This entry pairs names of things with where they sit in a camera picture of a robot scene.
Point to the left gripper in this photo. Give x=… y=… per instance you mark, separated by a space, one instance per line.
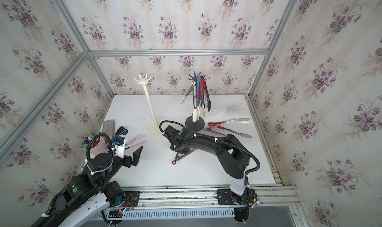
x=128 y=163

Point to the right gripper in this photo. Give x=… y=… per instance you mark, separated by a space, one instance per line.
x=183 y=151

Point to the dark grey utensil rack stand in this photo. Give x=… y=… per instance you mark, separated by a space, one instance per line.
x=200 y=124

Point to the cream utensil rack stand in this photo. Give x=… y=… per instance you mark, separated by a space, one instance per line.
x=153 y=126

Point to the black steel tongs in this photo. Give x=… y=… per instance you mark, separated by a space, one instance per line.
x=206 y=92

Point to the cream steel tongs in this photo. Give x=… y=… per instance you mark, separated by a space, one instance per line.
x=189 y=91

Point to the red handled steel tongs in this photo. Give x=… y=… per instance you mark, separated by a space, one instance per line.
x=202 y=88

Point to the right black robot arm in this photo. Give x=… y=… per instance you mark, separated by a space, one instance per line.
x=237 y=161

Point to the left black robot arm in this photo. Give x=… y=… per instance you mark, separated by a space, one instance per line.
x=92 y=190

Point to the white tipped tongs at right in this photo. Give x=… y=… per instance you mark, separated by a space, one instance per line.
x=229 y=121

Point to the blue stapler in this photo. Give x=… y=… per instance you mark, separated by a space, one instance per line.
x=119 y=133

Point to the pink cup of pens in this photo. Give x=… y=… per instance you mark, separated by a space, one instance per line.
x=99 y=146

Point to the grey whiteboard eraser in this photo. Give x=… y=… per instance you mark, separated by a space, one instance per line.
x=108 y=127

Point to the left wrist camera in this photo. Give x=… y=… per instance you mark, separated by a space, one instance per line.
x=119 y=149

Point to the aluminium front rail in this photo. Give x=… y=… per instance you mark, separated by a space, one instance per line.
x=208 y=197

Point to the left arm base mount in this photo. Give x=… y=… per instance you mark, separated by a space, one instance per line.
x=117 y=198

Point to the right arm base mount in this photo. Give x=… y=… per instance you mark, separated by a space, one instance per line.
x=248 y=200

